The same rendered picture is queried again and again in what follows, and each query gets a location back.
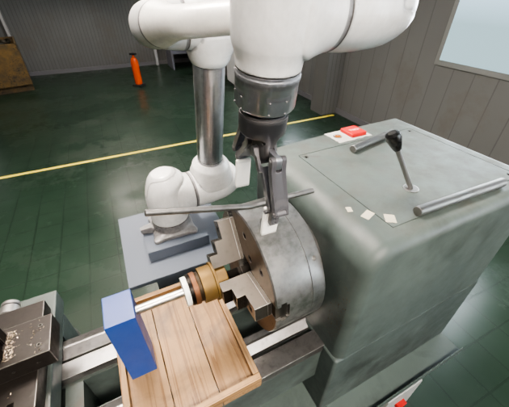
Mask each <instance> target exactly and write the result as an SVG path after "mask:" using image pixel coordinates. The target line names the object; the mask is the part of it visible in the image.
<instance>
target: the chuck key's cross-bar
mask: <svg viewBox="0 0 509 407"><path fill-rule="evenodd" d="M313 193H314V189H313V188H309V189H305V190H302V191H296V192H293V193H289V194H288V199H294V198H296V197H300V196H303V195H309V194H313ZM262 206H266V200H265V199H264V200H261V201H258V202H254V203H243V204H228V205H213V206H198V207H183V208H154V209H145V210H144V214H145V216H165V215H178V214H190V213H202V212H227V211H239V210H250V209H254V208H259V207H262Z"/></svg>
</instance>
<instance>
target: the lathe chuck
mask: <svg viewBox="0 0 509 407"><path fill-rule="evenodd" d="M263 208H264V206H262V207H259V208H254V209H250V210H239V211H231V212H232V214H233V219H234V223H235V226H236V229H237V232H238V237H239V241H240V243H241V247H242V252H243V253H244V255H245V256H244V258H243V259H239V260H237V261H235V262H231V263H230V264H229V265H230V269H231V270H232V269H234V268H236V267H238V266H243V265H244V264H243V263H244V262H248V263H249V265H250V268H251V271H252V275H253V276H254V277H255V279H256V280H257V282H258V283H259V285H260V286H261V288H262V289H263V290H264V292H265V293H266V295H267V297H268V298H269V300H270V301H271V302H272V303H273V305H274V306H275V308H277V309H278V308H281V305H282V304H285V303H286V304H287V305H288V313H287V314H285V317H282V318H280V317H278V318H276V319H275V317H274V316H273V314H271V315H269V316H267V317H264V318H263V319H260V320H258V321H257V322H258V324H259V325H260V326H261V327H262V328H264V329H265V330H267V331H269V332H273V331H275V330H277V329H279V328H281V327H283V326H285V325H287V324H289V323H291V322H293V321H296V320H298V319H300V318H302V317H304V316H305V315H307V314H308V312H309V310H310V308H311V304H312V299H313V289H312V281H311V276H310V272H309V266H308V263H307V260H306V257H305V253H304V251H303V249H302V246H301V243H300V241H299V239H298V237H297V235H296V233H295V231H294V229H293V228H292V226H291V225H290V223H289V221H288V219H287V218H286V217H285V216H282V217H279V221H278V224H277V228H276V231H275V232H274V233H269V234H266V235H263V236H262V235H261V234H260V230H261V224H260V223H259V222H260V220H261V219H262V218H263Z"/></svg>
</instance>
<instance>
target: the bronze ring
mask: <svg viewBox="0 0 509 407"><path fill-rule="evenodd" d="M184 277H185V278H186V281H187V284H188V287H189V289H190V292H191V297H192V300H193V305H194V306H195V305H198V304H202V301H204V302H205V303H206V304H207V303H208V302H210V301H213V300H216V299H218V300H221V298H222V294H221V287H220V284H219V283H221V282H223V281H226V280H228V279H229V276H228V274H227V271H226V269H225V267H224V266H220V267H218V268H215V269H213V267H212V264H211V263H210V262H206V265H204V266H200V267H197V268H196V269H195V272H189V273H187V274H185V275H184Z"/></svg>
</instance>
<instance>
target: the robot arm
mask: <svg viewBox="0 0 509 407"><path fill-rule="evenodd" d="M418 4H419V0H140V1H139V2H137V3H136V4H134V5H133V7H132V9H131V10H130V12H129V17H128V23H129V27H130V30H131V33H132V34H133V36H134V38H135V39H136V40H137V41H138V42H139V43H140V44H141V45H143V46H145V47H147V48H151V49H164V50H173V51H186V52H187V55H188V58H189V60H190V62H191V63H192V67H193V82H194V98H195V114H196V143H197V155H196V156H195V157H194V159H193V160H192V163H191V167H190V171H188V172H185V173H184V172H181V171H180V170H178V169H176V168H174V167H171V166H161V167H158V168H156V169H154V170H152V171H151V172H150V173H149V175H148V176H147V179H146V181H145V201H146V204H147V208H148V209H154V208H183V207H198V206H202V205H205V204H210V203H212V202H215V201H218V200H219V199H223V198H225V197H226V196H228V195H230V194H231V193H233V192H234V191H235V190H236V189H237V188H238V187H244V186H248V185H249V181H250V161H251V159H250V156H252V157H253V158H254V161H255V165H256V170H257V171H258V172H259V173H260V175H261V179H262V184H263V192H264V196H265V200H266V205H267V206H266V207H264V208H263V218H262V224H261V230H260V234H261V235H262V236H263V235H266V234H269V233H274V232H275V231H276V228H277V224H278V221H279V217H282V216H287V215H288V214H289V210H288V188H287V177H286V166H287V157H286V156H285V155H282V156H280V155H279V154H278V153H277V147H276V142H277V141H278V140H279V139H280V138H281V137H282V136H283V135H284V134H285V132H286V128H287V123H288V114H289V113H290V112H291V111H292V110H293V109H294V107H295V105H296V100H297V91H298V86H299V82H300V80H301V70H302V66H303V63H304V61H308V60H310V59H311V58H313V57H315V56H317V55H318V54H321V53H324V52H355V51H360V50H365V49H369V48H375V47H378V46H381V45H383V44H386V43H388V42H390V41H391V40H393V39H394V38H396V37H397V36H399V35H400V34H401V33H402V32H404V31H405V30H406V28H407V27H408V26H409V25H410V23H411V22H412V20H413V19H414V16H415V11H416V10H417V6H418ZM232 53H234V60H235V66H234V102H235V103H236V105H237V106H238V130H237V132H236V135H235V138H234V141H233V145H232V150H233V151H236V153H235V157H236V158H237V160H236V167H235V166H234V165H233V164H232V163H231V162H229V161H228V159H227V158H226V157H225V156H224V155H223V129H224V106H225V67H226V66H227V64H228V63H229V60H230V58H231V55H232ZM264 163H267V166H264V167H262V166H261V164H264ZM148 222H149V224H146V225H144V226H142V227H140V230H141V234H145V233H154V243H155V244H156V245H159V244H162V243H163V242H164V241H169V240H171V239H175V238H177V237H182V236H185V235H188V234H194V233H197V232H198V228H197V227H196V226H195V225H194V224H193V221H192V219H191V217H190V215H189V214H178V215H165V216H150V217H149V218H148Z"/></svg>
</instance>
